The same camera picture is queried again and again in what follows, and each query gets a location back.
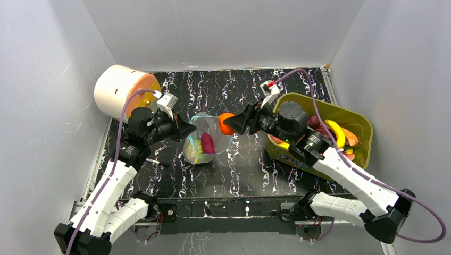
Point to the clear zip top bag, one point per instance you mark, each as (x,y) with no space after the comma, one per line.
(208,123)

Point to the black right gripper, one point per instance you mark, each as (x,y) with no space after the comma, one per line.
(253,119)

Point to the purple toy sweet potato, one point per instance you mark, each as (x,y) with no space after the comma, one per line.
(207,143)

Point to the orange toy fruit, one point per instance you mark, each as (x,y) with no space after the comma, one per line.
(225,129)

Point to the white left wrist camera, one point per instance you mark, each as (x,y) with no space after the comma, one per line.
(166,102)

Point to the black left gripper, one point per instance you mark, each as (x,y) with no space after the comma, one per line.
(181,128)

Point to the yellow toy banana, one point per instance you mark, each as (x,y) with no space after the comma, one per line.
(337,130)

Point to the black and white marker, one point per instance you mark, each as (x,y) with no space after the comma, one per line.
(157,162)

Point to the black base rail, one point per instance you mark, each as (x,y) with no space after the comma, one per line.
(239,215)

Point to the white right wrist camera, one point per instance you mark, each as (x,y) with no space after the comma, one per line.
(270,91)

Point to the green toy cabbage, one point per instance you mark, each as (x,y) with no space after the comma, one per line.
(193,152)

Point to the olive green plastic bin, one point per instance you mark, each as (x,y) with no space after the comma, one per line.
(352,121)

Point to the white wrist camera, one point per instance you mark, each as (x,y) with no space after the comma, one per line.
(270,91)
(166,102)

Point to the aluminium frame rail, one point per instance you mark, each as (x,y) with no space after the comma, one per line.
(322,205)

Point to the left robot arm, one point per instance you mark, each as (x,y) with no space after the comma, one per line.
(132,148)

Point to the orange toy carrot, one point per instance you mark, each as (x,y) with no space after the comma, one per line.
(351,139)

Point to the white round drawer cabinet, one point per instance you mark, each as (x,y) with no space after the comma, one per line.
(117,84)

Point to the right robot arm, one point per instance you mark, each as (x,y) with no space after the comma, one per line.
(380,211)

